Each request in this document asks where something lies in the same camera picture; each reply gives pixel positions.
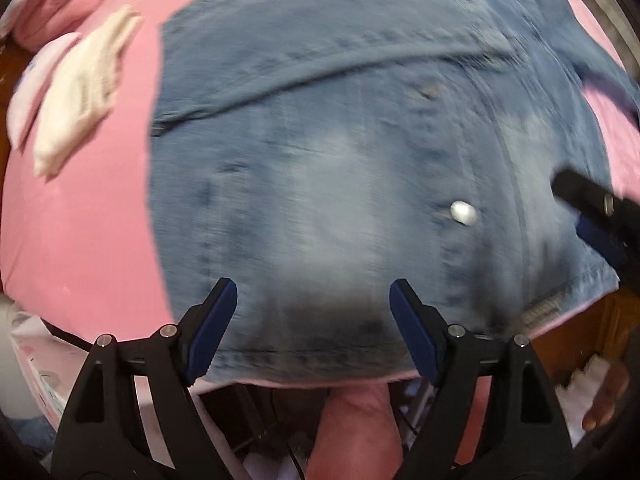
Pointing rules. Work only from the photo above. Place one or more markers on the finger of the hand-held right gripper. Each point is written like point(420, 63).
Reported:
point(585, 195)

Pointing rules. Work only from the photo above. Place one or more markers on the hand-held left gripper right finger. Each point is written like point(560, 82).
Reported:
point(415, 330)

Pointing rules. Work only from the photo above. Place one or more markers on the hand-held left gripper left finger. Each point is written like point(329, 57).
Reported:
point(212, 330)

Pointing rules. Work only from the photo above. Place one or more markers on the blue denim jacket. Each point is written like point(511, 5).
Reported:
point(325, 160)

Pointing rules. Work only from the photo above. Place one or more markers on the person's right hand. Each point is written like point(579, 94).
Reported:
point(607, 395)

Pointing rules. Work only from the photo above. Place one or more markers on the person's leg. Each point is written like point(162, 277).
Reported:
point(355, 430)

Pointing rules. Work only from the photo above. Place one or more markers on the wooden cabinet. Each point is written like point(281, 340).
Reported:
point(615, 320)

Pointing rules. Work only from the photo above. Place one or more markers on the pink bed sheet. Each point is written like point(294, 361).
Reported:
point(90, 240)

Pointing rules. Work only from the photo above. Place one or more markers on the patterned white cloth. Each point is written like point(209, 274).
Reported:
point(40, 360)

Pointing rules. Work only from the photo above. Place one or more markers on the white crumpled cloth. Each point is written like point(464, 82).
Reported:
point(585, 380)

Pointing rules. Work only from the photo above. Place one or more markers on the white folded cloth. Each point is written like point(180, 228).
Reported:
point(85, 95)

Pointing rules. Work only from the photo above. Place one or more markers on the pale pink cloth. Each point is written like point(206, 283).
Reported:
point(35, 85)

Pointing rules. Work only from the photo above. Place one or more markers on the wooden headboard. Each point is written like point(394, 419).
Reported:
point(10, 85)

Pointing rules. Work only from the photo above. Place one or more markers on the pink quilt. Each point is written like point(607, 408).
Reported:
point(65, 0)

